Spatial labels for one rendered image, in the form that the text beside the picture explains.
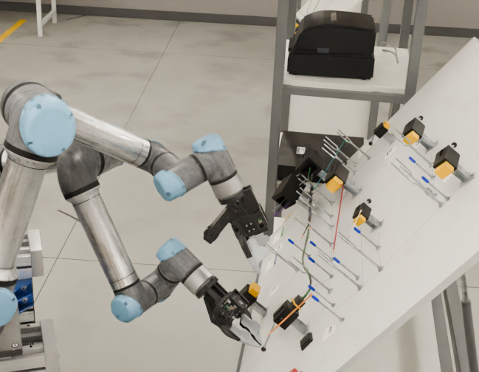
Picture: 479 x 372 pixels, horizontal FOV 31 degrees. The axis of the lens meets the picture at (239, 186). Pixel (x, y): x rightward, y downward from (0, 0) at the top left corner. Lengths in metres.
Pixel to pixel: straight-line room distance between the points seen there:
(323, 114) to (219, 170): 3.24
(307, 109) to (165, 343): 1.88
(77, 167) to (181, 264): 0.37
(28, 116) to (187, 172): 0.44
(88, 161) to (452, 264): 0.93
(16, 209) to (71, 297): 2.58
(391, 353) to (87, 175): 1.13
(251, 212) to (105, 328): 2.17
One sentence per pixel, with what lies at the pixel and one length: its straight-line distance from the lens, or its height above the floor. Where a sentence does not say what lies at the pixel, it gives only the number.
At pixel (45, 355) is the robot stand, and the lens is 2.15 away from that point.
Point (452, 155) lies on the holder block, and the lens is 2.05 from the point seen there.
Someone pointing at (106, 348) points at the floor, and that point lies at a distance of 4.04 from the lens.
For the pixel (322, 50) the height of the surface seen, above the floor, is 1.56.
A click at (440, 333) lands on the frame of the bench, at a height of 0.80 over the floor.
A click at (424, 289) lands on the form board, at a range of 1.87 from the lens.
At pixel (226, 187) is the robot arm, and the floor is 1.49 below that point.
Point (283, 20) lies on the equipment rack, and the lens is 2.88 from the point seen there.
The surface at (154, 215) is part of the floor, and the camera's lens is 5.17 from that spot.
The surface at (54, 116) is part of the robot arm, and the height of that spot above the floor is 1.75.
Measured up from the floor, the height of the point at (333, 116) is 0.57.
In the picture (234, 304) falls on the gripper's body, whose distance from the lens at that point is 2.22.
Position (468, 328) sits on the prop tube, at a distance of 2.08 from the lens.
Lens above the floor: 2.37
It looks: 25 degrees down
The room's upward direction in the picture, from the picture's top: 3 degrees clockwise
